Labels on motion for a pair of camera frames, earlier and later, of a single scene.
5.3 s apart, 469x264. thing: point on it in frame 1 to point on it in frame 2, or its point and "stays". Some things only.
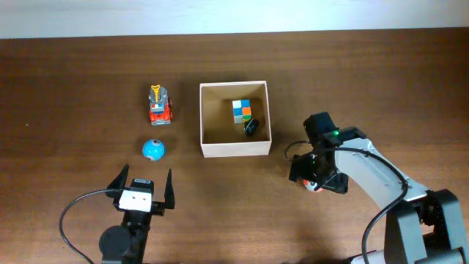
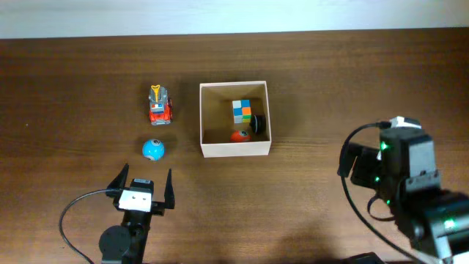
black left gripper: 158,207 stays
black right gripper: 338,182 to 361,166
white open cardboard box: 220,137 stays
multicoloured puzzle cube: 242,111 stays
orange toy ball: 310,185 to 239,136
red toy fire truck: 160,105 stays
